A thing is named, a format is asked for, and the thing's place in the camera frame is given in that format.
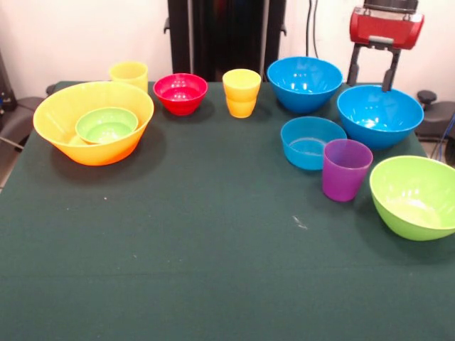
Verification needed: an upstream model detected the black robot pedestal leg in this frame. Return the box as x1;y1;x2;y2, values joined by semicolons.
414;90;455;144
0;94;38;150

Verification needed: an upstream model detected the small blue ridged bowl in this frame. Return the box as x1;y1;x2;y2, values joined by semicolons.
279;116;348;171

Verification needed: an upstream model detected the large blue bowl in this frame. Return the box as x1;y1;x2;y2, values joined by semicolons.
336;85;425;151
266;56;344;114

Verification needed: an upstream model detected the translucent yellow-green cup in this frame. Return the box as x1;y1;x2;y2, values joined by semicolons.
108;61;149;94

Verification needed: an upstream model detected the small green bowl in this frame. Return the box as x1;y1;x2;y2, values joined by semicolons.
75;107;139;145

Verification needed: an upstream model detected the large green bowl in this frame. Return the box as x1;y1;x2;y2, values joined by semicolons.
369;155;455;242

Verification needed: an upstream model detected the black robot column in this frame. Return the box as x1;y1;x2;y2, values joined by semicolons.
164;0;288;83

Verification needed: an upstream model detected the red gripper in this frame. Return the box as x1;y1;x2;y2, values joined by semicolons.
346;6;425;93

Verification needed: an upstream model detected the small red bowl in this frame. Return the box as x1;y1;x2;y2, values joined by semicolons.
153;72;209;117

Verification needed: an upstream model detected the yellow cup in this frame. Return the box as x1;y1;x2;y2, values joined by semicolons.
222;68;262;119

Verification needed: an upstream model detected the dark green tablecloth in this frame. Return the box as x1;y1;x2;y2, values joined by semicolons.
0;80;455;341

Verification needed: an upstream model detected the purple cup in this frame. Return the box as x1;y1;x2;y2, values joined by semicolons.
321;139;374;202

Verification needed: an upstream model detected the large orange bowl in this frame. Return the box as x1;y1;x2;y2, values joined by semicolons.
33;80;155;167

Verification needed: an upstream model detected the black wall cable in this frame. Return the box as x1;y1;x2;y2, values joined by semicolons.
306;0;320;60

